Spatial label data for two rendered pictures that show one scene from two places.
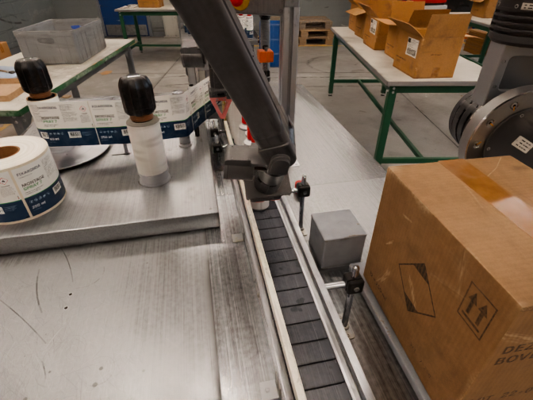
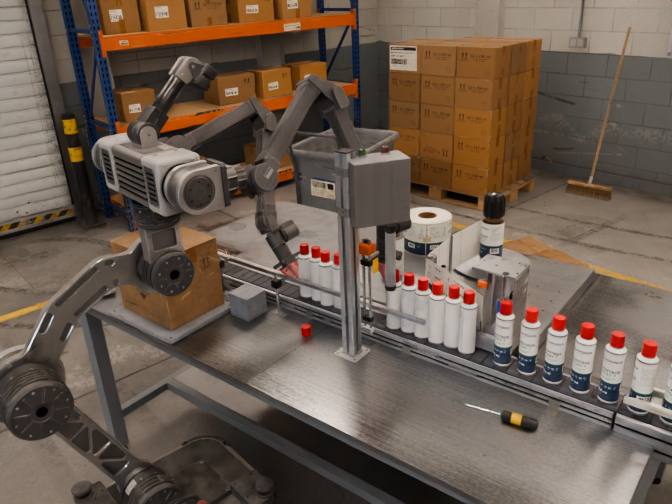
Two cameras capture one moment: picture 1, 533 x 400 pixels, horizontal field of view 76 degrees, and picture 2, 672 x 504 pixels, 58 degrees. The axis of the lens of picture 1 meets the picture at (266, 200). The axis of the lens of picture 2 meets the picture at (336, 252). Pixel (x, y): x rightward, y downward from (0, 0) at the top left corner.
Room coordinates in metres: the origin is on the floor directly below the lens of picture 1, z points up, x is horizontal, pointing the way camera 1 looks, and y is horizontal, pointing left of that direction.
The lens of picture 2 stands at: (2.33, -1.15, 1.94)
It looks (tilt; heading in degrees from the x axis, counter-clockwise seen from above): 24 degrees down; 141
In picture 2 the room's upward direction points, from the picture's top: 3 degrees counter-clockwise
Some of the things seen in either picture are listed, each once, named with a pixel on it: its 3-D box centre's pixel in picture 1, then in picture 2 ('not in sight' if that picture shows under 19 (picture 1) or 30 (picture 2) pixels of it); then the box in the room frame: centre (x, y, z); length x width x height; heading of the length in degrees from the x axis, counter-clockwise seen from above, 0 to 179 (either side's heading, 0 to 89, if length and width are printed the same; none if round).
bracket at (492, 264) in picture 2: not in sight; (500, 266); (1.40, 0.25, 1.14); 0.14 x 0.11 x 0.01; 12
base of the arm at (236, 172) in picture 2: not in sight; (228, 179); (0.92, -0.36, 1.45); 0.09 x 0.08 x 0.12; 1
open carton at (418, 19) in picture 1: (413, 32); not in sight; (2.88, -1.12, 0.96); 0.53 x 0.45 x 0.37; 92
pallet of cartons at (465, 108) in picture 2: not in sight; (461, 118); (-1.27, 3.41, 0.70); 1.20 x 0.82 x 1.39; 6
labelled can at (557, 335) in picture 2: not in sight; (555, 349); (1.63, 0.20, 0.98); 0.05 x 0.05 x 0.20
